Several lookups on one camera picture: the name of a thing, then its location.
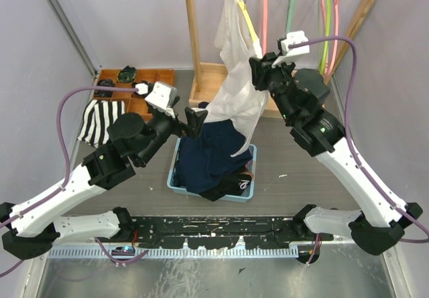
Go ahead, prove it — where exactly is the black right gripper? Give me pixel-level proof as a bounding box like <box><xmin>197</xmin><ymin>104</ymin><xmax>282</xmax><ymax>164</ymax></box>
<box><xmin>249</xmin><ymin>50</ymin><xmax>298</xmax><ymax>123</ymax></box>

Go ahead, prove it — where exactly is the white t shirt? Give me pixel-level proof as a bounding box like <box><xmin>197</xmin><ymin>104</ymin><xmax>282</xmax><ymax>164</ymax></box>
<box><xmin>205</xmin><ymin>0</ymin><xmax>269</xmax><ymax>156</ymax></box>

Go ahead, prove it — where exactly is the navy blue t shirt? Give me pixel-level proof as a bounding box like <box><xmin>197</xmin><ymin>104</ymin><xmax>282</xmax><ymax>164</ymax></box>
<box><xmin>176</xmin><ymin>120</ymin><xmax>252</xmax><ymax>195</ymax></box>

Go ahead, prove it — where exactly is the pink plastic hanger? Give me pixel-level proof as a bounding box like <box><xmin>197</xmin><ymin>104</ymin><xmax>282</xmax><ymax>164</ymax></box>
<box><xmin>319</xmin><ymin>0</ymin><xmax>341</xmax><ymax>82</ymax></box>

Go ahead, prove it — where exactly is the yellow hanger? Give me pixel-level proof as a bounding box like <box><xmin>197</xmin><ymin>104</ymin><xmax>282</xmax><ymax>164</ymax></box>
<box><xmin>238</xmin><ymin>0</ymin><xmax>259</xmax><ymax>44</ymax></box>

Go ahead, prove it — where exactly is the black printed t shirt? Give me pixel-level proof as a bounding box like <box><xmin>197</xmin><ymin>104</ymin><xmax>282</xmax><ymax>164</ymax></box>
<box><xmin>199</xmin><ymin>171</ymin><xmax>253</xmax><ymax>202</ymax></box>

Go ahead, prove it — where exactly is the salmon pink hanger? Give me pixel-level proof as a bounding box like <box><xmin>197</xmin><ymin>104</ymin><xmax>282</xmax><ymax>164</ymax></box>
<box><xmin>259</xmin><ymin>0</ymin><xmax>268</xmax><ymax>55</ymax></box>

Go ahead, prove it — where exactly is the mint green hanger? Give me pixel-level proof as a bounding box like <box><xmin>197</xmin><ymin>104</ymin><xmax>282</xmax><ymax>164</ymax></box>
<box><xmin>285</xmin><ymin>0</ymin><xmax>296</xmax><ymax>33</ymax></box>

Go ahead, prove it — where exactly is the lime green hanger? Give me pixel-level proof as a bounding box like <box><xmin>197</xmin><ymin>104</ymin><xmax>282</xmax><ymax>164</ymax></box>
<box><xmin>318</xmin><ymin>0</ymin><xmax>332</xmax><ymax>75</ymax></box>

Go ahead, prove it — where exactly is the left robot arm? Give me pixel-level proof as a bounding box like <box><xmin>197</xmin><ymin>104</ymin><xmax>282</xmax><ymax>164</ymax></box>
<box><xmin>1</xmin><ymin>107</ymin><xmax>208</xmax><ymax>260</ymax></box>

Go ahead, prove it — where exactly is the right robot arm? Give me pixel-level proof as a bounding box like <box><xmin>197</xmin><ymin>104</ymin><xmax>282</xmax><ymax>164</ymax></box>
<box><xmin>249</xmin><ymin>53</ymin><xmax>423</xmax><ymax>256</ymax></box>

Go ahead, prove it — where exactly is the brown wooden compartment tray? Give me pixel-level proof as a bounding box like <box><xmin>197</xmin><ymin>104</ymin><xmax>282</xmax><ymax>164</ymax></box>
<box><xmin>93</xmin><ymin>69</ymin><xmax>175</xmax><ymax>121</ymax></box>

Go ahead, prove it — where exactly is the dark rolled item in tray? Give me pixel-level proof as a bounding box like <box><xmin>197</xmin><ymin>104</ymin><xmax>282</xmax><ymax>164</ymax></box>
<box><xmin>94</xmin><ymin>79</ymin><xmax>117</xmax><ymax>98</ymax></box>
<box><xmin>117</xmin><ymin>66</ymin><xmax>137</xmax><ymax>83</ymax></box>

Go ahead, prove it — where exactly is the light blue plastic basket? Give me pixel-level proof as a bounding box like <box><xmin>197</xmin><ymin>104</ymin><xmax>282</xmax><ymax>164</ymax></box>
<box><xmin>166</xmin><ymin>138</ymin><xmax>257</xmax><ymax>203</ymax></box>

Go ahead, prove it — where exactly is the black white striped cloth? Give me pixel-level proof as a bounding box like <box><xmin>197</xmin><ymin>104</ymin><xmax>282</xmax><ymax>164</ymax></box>
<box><xmin>77</xmin><ymin>100</ymin><xmax>126</xmax><ymax>147</ymax></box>

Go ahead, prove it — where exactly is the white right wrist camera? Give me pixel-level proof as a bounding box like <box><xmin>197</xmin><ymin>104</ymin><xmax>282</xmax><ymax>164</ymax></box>
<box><xmin>271</xmin><ymin>30</ymin><xmax>310</xmax><ymax>68</ymax></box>

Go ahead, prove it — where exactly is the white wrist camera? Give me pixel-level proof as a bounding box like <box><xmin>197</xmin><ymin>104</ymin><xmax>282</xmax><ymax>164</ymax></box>
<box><xmin>271</xmin><ymin>30</ymin><xmax>310</xmax><ymax>68</ymax></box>
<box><xmin>135</xmin><ymin>81</ymin><xmax>178</xmax><ymax>119</ymax></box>

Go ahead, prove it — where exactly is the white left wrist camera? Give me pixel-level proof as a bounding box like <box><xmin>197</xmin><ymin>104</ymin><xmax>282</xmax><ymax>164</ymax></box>
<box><xmin>135</xmin><ymin>81</ymin><xmax>178</xmax><ymax>119</ymax></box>

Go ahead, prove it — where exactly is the wooden clothes rack frame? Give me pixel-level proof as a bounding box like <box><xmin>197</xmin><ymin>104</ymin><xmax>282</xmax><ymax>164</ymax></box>
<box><xmin>186</xmin><ymin>0</ymin><xmax>376</xmax><ymax>106</ymax></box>

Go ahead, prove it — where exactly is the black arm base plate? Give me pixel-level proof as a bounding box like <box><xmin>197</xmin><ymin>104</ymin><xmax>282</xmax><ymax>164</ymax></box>
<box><xmin>95</xmin><ymin>214</ymin><xmax>336</xmax><ymax>250</ymax></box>

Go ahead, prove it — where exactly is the white slotted cable duct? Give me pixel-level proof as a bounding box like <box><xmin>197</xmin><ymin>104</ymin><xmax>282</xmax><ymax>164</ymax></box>
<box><xmin>48</xmin><ymin>243</ymin><xmax>299</xmax><ymax>259</ymax></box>

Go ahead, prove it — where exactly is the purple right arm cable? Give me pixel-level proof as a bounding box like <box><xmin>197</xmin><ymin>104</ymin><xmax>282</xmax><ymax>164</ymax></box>
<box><xmin>294</xmin><ymin>35</ymin><xmax>429</xmax><ymax>267</ymax></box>

